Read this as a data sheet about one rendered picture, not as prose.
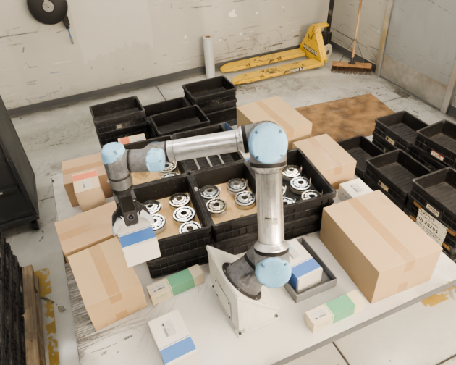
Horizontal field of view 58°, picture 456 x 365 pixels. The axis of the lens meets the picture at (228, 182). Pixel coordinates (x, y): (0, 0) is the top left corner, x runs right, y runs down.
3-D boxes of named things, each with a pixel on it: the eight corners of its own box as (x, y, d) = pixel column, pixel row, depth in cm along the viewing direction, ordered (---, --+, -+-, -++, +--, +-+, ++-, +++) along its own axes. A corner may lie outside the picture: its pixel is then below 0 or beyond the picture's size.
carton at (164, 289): (198, 272, 185) (197, 263, 182) (205, 282, 181) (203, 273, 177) (148, 295, 177) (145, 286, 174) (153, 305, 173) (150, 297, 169)
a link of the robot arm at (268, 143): (287, 271, 149) (283, 119, 136) (293, 292, 134) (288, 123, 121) (254, 273, 149) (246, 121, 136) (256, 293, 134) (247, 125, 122)
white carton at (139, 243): (161, 256, 148) (156, 239, 143) (128, 267, 145) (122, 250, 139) (146, 221, 163) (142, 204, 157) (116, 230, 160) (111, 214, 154)
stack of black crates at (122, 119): (145, 140, 378) (136, 95, 349) (154, 156, 356) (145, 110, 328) (101, 151, 366) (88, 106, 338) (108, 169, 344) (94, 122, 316)
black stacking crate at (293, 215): (334, 211, 195) (337, 193, 188) (276, 228, 189) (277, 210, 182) (297, 165, 225) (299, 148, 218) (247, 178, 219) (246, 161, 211)
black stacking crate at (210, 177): (276, 228, 189) (276, 210, 182) (214, 245, 182) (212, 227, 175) (246, 178, 219) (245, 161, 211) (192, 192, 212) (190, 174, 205)
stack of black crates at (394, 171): (430, 219, 281) (444, 179, 260) (394, 232, 273) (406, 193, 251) (390, 185, 310) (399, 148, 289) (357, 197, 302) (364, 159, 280)
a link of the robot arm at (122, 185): (132, 177, 135) (108, 185, 132) (135, 188, 138) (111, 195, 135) (127, 166, 140) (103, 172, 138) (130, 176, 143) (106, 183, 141)
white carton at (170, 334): (200, 363, 152) (197, 351, 147) (169, 379, 148) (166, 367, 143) (179, 321, 166) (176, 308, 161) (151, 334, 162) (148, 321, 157)
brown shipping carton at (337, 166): (352, 184, 227) (357, 161, 217) (317, 195, 222) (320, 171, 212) (323, 156, 250) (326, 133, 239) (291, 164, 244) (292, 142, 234)
